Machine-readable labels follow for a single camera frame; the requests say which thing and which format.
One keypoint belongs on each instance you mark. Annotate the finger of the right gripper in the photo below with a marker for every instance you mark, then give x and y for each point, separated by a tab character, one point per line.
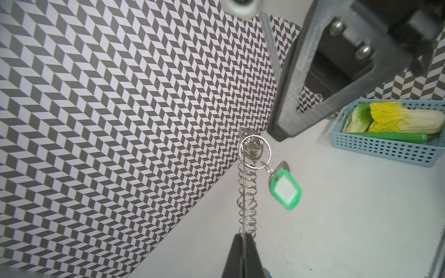
344	47

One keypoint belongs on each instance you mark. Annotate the green cucumber in basket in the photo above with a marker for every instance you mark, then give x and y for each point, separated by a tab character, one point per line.
415	138

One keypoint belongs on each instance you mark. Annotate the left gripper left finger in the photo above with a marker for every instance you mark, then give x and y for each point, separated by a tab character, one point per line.
234	267

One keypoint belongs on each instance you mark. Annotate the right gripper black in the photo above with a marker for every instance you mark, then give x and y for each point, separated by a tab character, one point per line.
414	25

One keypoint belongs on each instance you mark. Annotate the yellow green plastic bag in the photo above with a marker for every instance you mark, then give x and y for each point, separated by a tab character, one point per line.
392	117

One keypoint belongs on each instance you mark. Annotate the light blue plastic basket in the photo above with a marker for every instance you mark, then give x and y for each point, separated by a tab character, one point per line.
421	154

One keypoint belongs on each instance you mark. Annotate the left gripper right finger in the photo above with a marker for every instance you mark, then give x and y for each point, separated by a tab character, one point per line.
252	264

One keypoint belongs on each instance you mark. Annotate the key with green tag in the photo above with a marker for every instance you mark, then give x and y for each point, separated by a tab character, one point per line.
283	187

